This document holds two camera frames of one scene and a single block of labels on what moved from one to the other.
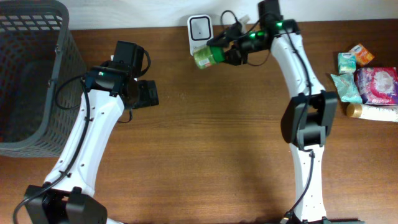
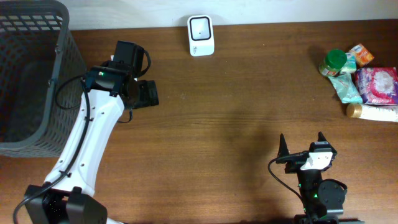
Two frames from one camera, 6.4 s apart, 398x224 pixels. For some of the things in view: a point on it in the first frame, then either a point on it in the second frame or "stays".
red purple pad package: x=377 y=84 stays
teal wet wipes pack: x=347 y=88 stays
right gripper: x=232 y=56 → x=296 y=157
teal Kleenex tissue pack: x=347 y=63 stays
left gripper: x=148 y=98 stays
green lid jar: x=205 y=56 → x=335 y=60
